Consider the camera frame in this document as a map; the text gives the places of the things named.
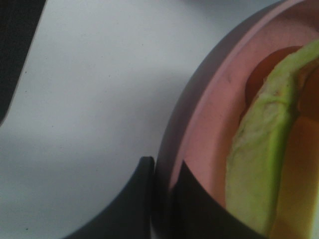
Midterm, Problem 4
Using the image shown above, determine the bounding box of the toast sandwich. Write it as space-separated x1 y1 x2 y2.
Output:
225 40 319 237

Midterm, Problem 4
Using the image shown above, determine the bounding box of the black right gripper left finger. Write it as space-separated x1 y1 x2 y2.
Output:
66 156 155 239

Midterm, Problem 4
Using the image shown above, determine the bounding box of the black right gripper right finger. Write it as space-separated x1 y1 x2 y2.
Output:
171 163 264 239

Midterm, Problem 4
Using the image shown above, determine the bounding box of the pink plate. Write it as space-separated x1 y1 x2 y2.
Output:
152 0 319 239

